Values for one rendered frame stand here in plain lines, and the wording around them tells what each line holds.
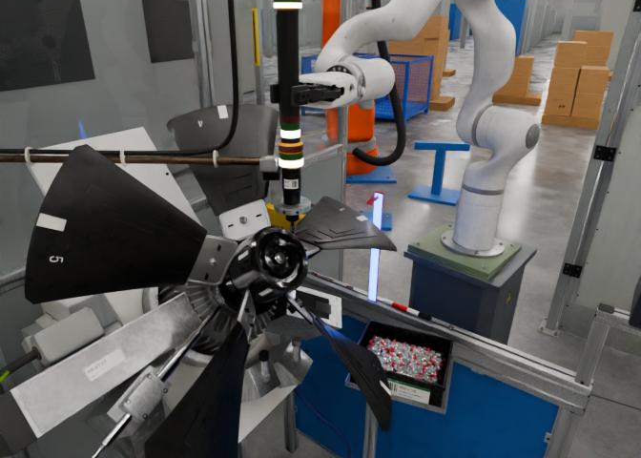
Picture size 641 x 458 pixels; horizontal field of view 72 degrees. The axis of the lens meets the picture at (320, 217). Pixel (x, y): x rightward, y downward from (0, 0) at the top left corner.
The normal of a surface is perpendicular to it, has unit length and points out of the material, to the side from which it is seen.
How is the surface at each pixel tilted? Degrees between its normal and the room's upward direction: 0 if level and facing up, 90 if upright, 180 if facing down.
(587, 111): 90
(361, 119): 90
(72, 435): 90
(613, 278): 90
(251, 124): 38
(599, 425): 0
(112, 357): 50
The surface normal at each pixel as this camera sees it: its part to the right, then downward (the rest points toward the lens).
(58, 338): 0.62, -0.40
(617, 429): 0.00, -0.91
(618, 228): -0.58, 0.33
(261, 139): 0.09, -0.47
